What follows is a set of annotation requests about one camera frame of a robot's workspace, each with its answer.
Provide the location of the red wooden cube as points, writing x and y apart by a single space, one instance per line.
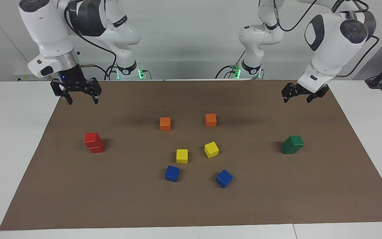
97 148
91 141

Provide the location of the yellow wooden cube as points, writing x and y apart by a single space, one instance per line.
182 156
211 149

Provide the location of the white box yellow label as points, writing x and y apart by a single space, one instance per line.
22 74

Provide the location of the orange wooden cube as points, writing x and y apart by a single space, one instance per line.
165 124
211 120

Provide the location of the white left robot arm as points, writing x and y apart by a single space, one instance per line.
327 49

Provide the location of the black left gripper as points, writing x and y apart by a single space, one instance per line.
302 90

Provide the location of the green wooden cube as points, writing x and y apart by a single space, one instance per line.
290 150
295 141

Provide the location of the brown paper table mat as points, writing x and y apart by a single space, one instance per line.
191 205

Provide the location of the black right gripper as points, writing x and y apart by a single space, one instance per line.
73 79

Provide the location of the blue wooden cube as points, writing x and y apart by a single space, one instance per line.
172 174
224 179

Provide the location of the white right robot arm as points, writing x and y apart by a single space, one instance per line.
45 26

